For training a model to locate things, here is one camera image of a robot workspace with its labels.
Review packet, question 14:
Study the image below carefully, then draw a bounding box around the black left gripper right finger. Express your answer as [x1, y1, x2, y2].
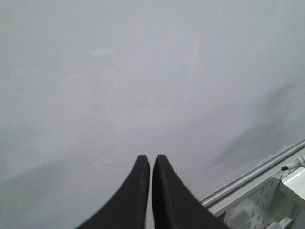
[152, 155, 226, 229]

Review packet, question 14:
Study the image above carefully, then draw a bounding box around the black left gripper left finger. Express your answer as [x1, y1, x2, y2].
[78, 155, 150, 229]

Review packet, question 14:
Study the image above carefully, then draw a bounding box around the black marker on ledge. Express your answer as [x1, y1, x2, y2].
[281, 155, 305, 171]

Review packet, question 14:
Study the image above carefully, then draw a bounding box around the white perforated pegboard panel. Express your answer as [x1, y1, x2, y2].
[223, 178, 300, 229]

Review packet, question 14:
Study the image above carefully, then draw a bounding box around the white whiteboard with aluminium frame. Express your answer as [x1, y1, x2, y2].
[0, 0, 305, 227]

